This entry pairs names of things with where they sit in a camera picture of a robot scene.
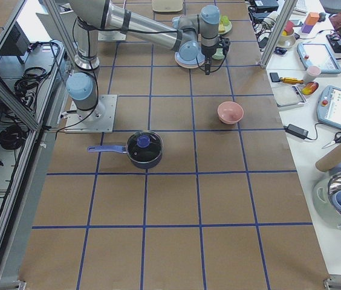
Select pink bowl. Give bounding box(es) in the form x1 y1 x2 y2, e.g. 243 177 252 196
217 101 244 124

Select teach pendant near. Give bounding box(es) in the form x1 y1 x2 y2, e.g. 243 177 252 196
316 86 341 129

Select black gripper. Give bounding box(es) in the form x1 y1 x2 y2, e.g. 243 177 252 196
204 36 230 75

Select blue saucepan with lid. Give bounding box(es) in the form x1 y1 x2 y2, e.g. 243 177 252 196
87 130 163 169

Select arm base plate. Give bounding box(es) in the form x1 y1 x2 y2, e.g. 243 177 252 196
63 94 118 134

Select pink plate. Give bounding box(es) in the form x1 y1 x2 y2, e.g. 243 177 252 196
175 52 205 69

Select cardboard tube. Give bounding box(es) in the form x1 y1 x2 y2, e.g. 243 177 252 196
315 143 341 172

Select teach pendant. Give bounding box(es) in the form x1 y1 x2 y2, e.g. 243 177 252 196
296 43 341 74
316 86 341 129

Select green plate with food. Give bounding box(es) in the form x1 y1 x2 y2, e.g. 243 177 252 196
218 15 232 35

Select white plate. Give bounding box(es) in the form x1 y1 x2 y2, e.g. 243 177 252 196
177 62 203 69

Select teach pendant far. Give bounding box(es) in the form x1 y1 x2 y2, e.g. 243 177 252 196
296 43 341 74

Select green bowl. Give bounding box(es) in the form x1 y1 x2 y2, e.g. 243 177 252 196
212 48 224 60

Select black power adapter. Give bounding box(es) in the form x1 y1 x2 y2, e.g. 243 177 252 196
284 124 308 140

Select digital kitchen scale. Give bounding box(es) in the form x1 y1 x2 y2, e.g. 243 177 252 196
272 85 307 111

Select scissors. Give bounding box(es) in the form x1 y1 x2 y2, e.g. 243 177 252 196
322 131 341 149

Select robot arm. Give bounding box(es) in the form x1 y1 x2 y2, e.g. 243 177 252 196
69 1 230 75

